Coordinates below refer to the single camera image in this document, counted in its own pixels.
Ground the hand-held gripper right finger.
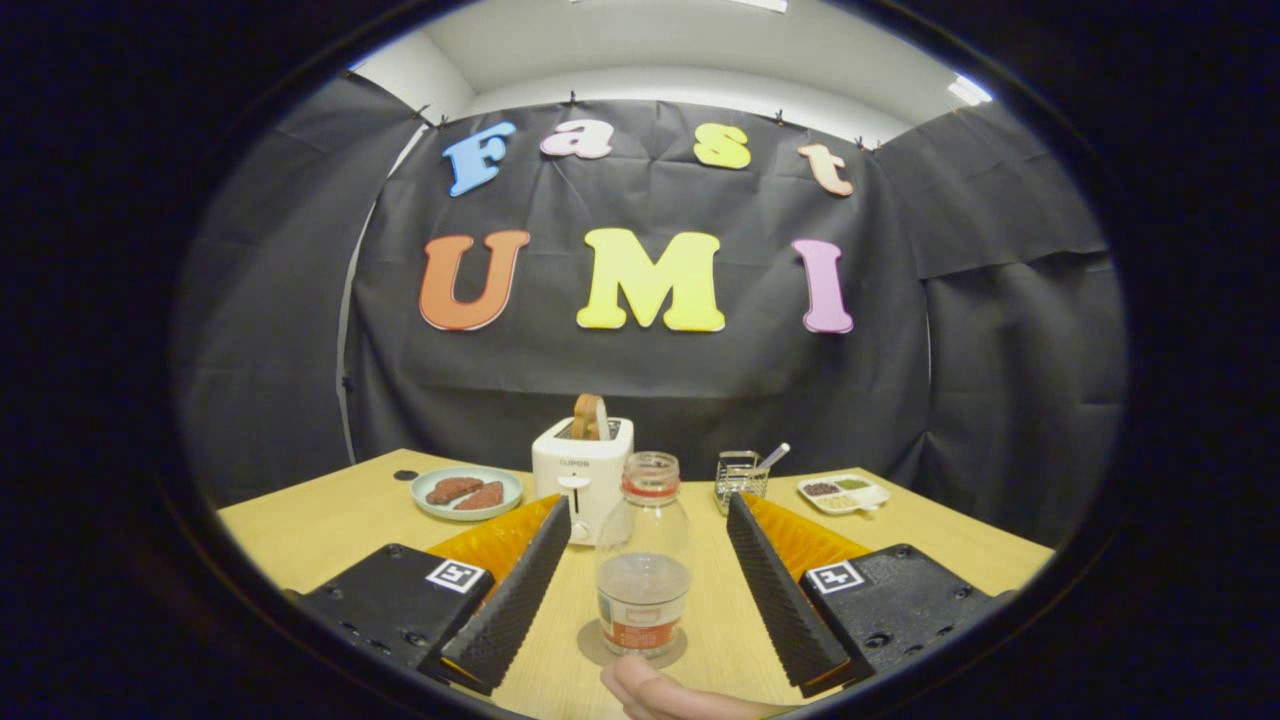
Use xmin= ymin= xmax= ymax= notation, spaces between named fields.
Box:
xmin=726 ymin=490 xmax=1017 ymax=699

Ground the small metal wire basket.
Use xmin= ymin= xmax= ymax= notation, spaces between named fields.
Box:
xmin=713 ymin=442 xmax=792 ymax=516

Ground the clear juice bottle red label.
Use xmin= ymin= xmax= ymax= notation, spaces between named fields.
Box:
xmin=595 ymin=451 xmax=693 ymax=660

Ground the brown toast slice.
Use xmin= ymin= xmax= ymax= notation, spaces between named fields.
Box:
xmin=571 ymin=392 xmax=609 ymax=442

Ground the pale green plate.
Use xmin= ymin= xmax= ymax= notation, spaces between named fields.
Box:
xmin=410 ymin=465 xmax=525 ymax=524

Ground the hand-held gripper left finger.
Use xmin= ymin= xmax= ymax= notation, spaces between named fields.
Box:
xmin=297 ymin=493 xmax=573 ymax=697

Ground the round brown coaster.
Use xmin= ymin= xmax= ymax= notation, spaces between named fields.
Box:
xmin=576 ymin=619 xmax=690 ymax=670

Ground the wooden table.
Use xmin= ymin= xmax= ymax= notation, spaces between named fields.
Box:
xmin=216 ymin=448 xmax=1057 ymax=720

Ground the white toaster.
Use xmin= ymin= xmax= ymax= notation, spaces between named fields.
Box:
xmin=530 ymin=415 xmax=636 ymax=548

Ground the white divided dish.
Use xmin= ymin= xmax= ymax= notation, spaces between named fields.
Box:
xmin=796 ymin=472 xmax=892 ymax=517

